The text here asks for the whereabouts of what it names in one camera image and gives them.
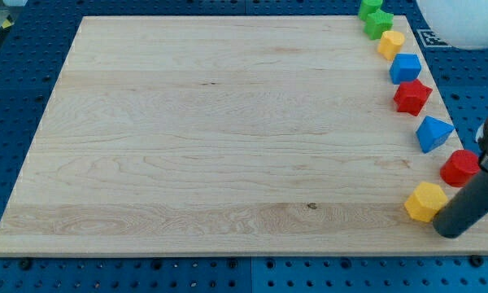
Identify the blue triangle block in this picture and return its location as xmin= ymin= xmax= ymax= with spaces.
xmin=416 ymin=116 xmax=455 ymax=153

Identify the red star block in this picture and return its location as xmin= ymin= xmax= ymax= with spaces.
xmin=393 ymin=79 xmax=433 ymax=116

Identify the wooden board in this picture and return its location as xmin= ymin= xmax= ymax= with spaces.
xmin=0 ymin=16 xmax=488 ymax=257

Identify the gray cylindrical pusher tool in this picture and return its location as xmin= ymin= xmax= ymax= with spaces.
xmin=432 ymin=170 xmax=488 ymax=238

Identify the red cylinder block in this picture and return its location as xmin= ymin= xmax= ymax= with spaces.
xmin=440 ymin=150 xmax=480 ymax=187

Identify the green cylinder block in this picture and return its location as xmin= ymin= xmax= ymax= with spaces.
xmin=358 ymin=0 xmax=383 ymax=21

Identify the fiducial marker tag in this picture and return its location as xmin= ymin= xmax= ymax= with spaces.
xmin=416 ymin=29 xmax=450 ymax=48

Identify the blue cube block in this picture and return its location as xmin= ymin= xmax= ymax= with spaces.
xmin=390 ymin=54 xmax=422 ymax=85

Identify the yellow heart block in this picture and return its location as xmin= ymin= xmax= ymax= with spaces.
xmin=377 ymin=30 xmax=406 ymax=61

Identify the green star block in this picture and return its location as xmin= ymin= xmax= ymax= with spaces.
xmin=364 ymin=9 xmax=394 ymax=40

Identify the yellow hexagon block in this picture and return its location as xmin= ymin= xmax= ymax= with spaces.
xmin=404 ymin=181 xmax=448 ymax=222

